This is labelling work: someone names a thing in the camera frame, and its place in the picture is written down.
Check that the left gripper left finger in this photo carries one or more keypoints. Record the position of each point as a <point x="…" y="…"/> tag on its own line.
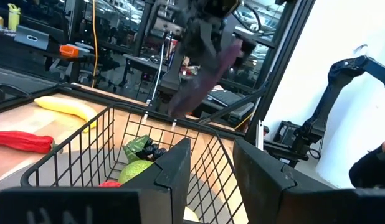
<point x="170" y="186"/>

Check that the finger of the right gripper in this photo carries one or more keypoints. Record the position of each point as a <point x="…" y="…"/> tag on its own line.
<point x="209" y="46"/>
<point x="248" y="48"/>

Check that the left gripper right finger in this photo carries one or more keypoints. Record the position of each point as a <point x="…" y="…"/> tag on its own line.
<point x="258" y="186"/>

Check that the yellow bell pepper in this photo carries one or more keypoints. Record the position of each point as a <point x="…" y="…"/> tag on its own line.
<point x="190" y="215"/>

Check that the purple eggplant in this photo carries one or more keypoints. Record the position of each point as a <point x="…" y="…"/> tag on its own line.
<point x="205" y="84"/>

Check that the green pear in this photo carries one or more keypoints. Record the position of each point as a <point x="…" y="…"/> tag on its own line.
<point x="134" y="171"/>

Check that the black grape bunch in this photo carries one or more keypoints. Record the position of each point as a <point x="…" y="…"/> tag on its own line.
<point x="150" y="151"/>

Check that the red bell pepper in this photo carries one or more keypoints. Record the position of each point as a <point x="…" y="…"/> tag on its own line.
<point x="110" y="184"/>

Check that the yellow banana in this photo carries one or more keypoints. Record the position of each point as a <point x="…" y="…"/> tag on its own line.
<point x="64" y="107"/>

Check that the red chili pepper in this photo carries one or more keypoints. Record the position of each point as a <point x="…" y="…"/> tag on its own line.
<point x="21" y="141"/>

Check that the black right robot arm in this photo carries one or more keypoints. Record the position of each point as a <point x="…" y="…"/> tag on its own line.
<point x="323" y="102"/>

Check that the dark laptop with sticker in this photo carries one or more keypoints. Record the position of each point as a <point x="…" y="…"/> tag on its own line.
<point x="225" y="96"/>

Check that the person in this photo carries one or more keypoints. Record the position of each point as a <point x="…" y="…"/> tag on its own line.
<point x="370" y="171"/>

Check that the orange object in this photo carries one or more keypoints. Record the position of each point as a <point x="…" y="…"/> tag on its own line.
<point x="68" y="51"/>

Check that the grey box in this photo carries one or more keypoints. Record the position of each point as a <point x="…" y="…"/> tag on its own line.
<point x="32" y="38"/>

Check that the round grey mat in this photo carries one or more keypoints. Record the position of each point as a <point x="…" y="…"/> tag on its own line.
<point x="8" y="180"/>

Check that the yellow bottle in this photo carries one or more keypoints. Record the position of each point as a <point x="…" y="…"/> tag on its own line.
<point x="14" y="17"/>

